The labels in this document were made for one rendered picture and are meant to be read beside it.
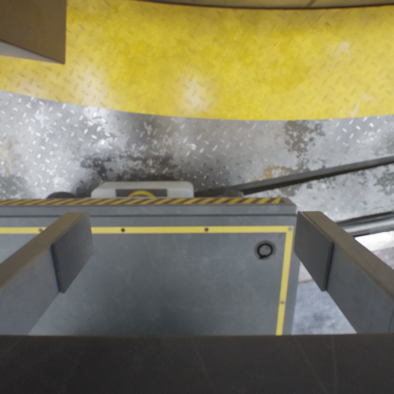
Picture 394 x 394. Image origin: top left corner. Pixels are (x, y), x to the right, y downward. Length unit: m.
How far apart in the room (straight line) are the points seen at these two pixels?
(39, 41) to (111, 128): 0.41
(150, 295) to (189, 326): 0.11
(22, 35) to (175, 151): 0.50
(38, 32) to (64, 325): 0.56
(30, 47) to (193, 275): 0.46
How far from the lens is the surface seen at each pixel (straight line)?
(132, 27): 0.85
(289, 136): 0.85
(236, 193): 0.74
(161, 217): 0.52
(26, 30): 0.45
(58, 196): 0.81
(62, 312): 0.69
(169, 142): 0.81
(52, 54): 0.50
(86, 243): 0.17
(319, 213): 0.17
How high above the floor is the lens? 0.80
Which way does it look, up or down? 73 degrees down
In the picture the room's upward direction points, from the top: 180 degrees counter-clockwise
